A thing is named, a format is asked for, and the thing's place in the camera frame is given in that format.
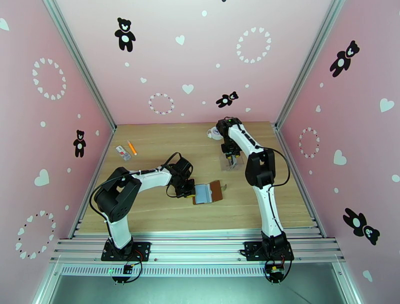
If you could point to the black yellow connector module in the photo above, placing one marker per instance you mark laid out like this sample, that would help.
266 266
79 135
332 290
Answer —
275 270

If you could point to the clear small staple box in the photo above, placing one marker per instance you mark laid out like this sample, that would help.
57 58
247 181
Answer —
123 153

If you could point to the brown leather card holder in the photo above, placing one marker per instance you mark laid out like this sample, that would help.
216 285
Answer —
217 190

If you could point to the perforated metal vent strip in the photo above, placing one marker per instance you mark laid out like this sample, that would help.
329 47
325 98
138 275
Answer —
200 270

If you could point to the small black circuit board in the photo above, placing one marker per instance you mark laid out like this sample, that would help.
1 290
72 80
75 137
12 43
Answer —
127 269

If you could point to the orange pen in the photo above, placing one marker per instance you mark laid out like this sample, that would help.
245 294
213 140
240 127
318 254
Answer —
132 148

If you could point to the clear acrylic card stand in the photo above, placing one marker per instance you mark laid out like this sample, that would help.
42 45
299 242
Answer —
223 165

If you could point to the black bear wall sticker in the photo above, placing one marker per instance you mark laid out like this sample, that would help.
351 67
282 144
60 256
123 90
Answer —
342 62
225 100
79 145
359 223
125 31

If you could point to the aluminium frame post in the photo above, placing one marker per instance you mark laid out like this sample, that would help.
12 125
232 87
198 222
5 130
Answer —
81 62
307 62

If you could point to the aluminium rail deck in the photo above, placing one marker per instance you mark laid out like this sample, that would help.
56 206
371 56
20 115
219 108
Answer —
200 247

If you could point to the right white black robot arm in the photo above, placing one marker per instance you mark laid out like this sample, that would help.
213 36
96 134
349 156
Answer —
268 206

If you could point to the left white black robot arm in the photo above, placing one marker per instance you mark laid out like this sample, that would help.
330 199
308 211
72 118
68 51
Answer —
120 231

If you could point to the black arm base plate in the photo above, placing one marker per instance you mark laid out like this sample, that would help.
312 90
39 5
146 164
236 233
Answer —
250 250
143 250

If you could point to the small white alarm clock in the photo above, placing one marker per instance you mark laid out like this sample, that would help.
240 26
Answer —
213 134

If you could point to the aluminium side rail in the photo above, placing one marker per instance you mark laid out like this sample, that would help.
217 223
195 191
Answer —
297 175
90 175

